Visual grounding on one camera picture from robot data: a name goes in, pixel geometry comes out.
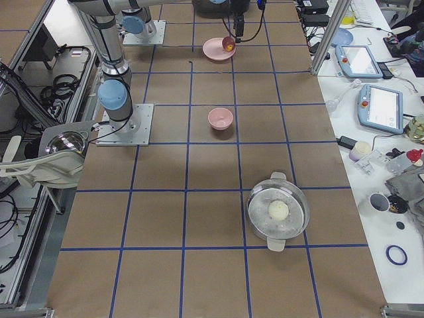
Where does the aluminium frame post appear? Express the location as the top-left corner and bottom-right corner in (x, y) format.
(309, 0), (350, 76)

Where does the pink plate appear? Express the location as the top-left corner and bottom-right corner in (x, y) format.
(202, 38), (236, 61)

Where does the clear bottle red cap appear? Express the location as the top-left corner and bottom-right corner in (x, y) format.
(387, 149), (423, 174)

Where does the black power adapter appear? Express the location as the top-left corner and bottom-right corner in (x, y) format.
(336, 136), (357, 150)

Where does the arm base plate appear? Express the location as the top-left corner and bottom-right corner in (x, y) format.
(123, 20), (166, 46)
(94, 103), (154, 146)

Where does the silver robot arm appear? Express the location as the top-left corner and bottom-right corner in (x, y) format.
(121, 1), (250, 39)
(70, 1), (171, 146)

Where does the glass jar green lid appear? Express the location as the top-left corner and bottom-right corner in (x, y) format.
(404, 115), (424, 144)

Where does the pink bowl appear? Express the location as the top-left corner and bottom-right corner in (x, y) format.
(207, 107), (234, 131)

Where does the steel pot with handles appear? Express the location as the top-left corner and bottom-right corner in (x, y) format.
(245, 172), (310, 252)

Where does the blue teach pendant far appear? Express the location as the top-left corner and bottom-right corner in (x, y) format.
(335, 45), (383, 79)

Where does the white bun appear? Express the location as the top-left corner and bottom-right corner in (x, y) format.
(268, 200), (289, 221)

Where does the blue teach pendant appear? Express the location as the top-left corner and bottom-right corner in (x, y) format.
(356, 84), (403, 134)
(335, 45), (383, 79)

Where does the white mug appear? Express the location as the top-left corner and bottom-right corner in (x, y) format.
(358, 192), (390, 217)

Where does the blue rubber ring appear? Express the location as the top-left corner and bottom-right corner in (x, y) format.
(386, 244), (408, 266)

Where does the blue teach pendant near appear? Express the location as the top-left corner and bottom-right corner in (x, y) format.
(356, 84), (403, 134)

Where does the red apple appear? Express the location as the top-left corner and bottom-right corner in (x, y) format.
(221, 36), (236, 52)

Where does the steel mixing bowl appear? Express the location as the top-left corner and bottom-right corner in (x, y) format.
(45, 131), (86, 154)

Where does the grey cloth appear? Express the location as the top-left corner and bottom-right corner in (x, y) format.
(386, 166), (423, 236)

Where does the lavender white cup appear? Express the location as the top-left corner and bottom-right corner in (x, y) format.
(348, 141), (372, 162)

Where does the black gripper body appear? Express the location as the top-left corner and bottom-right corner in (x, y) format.
(230, 0), (250, 37)

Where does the light blue plate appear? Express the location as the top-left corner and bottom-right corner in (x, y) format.
(331, 28), (354, 47)

